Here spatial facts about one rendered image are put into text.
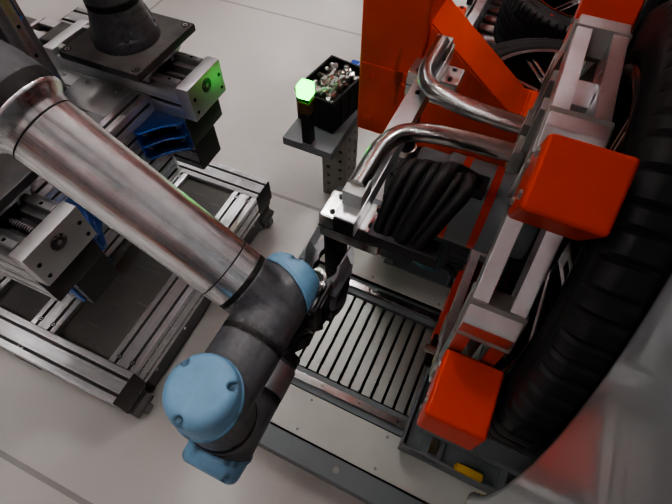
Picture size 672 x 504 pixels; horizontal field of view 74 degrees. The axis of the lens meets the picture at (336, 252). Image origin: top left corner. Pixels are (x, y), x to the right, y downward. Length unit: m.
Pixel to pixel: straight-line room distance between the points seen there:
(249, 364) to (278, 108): 1.88
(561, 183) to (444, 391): 0.28
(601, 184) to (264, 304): 0.34
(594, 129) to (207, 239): 0.40
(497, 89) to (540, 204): 0.81
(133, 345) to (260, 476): 0.52
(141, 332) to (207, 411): 0.98
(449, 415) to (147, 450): 1.13
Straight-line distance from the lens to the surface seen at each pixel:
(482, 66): 1.21
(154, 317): 1.42
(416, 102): 0.73
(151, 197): 0.48
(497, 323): 0.53
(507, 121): 0.68
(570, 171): 0.43
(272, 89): 2.38
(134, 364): 1.38
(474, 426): 0.58
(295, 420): 1.39
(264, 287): 0.49
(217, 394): 0.45
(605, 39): 0.68
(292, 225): 1.78
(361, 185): 0.56
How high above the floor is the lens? 1.43
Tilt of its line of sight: 57 degrees down
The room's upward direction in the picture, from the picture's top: straight up
